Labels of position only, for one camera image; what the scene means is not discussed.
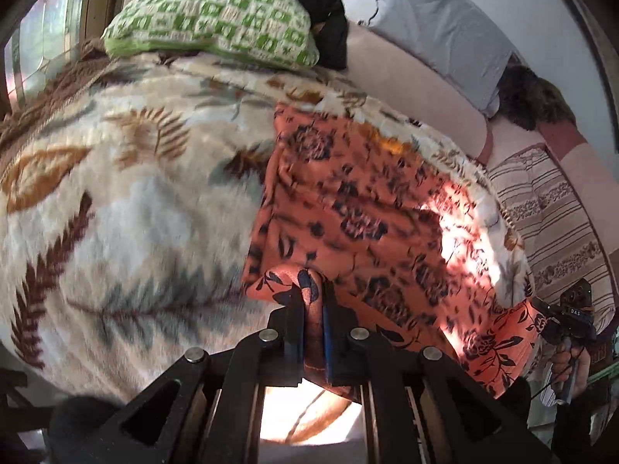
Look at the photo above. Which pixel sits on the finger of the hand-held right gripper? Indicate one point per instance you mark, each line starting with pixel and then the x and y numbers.
pixel 540 310

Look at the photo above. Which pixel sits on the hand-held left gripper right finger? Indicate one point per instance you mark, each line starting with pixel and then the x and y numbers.
pixel 331 343

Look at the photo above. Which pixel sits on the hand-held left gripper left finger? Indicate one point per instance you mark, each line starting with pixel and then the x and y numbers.
pixel 296 321

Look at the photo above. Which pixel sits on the orange floral cloth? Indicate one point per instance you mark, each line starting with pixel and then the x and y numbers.
pixel 367 212

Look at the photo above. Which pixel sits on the person's right hand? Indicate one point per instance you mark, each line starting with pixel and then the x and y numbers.
pixel 578 370

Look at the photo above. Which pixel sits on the striped beige pillow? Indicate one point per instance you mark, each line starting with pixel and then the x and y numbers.
pixel 556 222

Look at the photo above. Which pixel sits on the leaf print fleece blanket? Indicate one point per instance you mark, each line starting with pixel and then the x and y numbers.
pixel 135 203

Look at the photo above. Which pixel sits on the brown furry cushion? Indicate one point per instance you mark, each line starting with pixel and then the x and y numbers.
pixel 529 94

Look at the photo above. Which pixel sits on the pink bolster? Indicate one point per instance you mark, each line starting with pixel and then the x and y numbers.
pixel 420 87

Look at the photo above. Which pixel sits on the grey pillow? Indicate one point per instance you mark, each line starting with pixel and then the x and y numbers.
pixel 440 24

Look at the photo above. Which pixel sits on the green checkered pillow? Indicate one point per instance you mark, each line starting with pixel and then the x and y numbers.
pixel 213 22

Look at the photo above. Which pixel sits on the black cloth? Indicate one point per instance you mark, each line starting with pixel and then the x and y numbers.
pixel 314 5

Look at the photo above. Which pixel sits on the glass window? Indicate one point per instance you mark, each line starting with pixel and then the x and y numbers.
pixel 38 34

